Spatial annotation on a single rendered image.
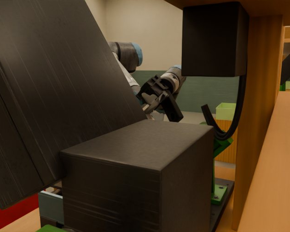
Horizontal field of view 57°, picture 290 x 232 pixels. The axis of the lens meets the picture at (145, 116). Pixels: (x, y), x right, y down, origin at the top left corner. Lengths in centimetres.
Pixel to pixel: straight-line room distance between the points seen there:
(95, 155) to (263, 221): 28
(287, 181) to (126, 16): 929
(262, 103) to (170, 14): 801
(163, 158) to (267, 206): 21
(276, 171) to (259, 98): 52
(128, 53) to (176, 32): 726
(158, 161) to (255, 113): 46
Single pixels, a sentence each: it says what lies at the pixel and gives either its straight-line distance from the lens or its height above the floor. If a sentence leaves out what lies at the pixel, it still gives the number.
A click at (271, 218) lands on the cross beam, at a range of 20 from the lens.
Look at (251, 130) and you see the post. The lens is 80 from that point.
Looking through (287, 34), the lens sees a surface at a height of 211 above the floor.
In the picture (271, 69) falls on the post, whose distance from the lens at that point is 78.
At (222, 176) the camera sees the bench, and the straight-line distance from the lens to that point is 130.
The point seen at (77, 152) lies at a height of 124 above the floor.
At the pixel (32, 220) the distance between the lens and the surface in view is 96.
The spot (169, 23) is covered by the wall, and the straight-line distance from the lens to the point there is 868.
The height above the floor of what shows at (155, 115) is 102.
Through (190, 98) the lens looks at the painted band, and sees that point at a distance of 834.
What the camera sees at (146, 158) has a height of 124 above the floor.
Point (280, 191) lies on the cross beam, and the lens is 24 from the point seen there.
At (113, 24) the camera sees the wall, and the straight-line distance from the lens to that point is 974.
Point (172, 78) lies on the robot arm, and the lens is 95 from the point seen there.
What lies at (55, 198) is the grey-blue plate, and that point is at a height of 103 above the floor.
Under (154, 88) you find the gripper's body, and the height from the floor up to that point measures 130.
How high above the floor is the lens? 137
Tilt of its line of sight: 10 degrees down
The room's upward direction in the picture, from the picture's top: straight up
